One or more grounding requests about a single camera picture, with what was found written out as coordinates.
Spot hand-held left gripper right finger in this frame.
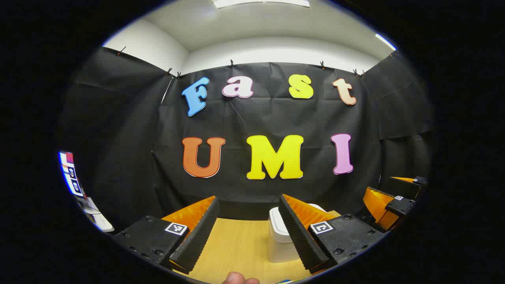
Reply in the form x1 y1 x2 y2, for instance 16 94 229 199
278 193 385 275

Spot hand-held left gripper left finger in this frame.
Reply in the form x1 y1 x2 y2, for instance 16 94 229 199
112 195 221 275

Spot white desktop garbage bin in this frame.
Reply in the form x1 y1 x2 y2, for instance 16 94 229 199
268 203 342 264

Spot wooden desktop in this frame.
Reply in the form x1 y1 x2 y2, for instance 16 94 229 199
174 210 342 284

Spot black backdrop cloth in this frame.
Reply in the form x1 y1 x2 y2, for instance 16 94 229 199
58 47 434 233

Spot ceiling light panel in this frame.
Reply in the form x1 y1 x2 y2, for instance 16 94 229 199
213 0 310 8
375 34 397 51

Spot white display screen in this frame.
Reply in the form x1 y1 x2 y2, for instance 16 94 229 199
58 151 85 198

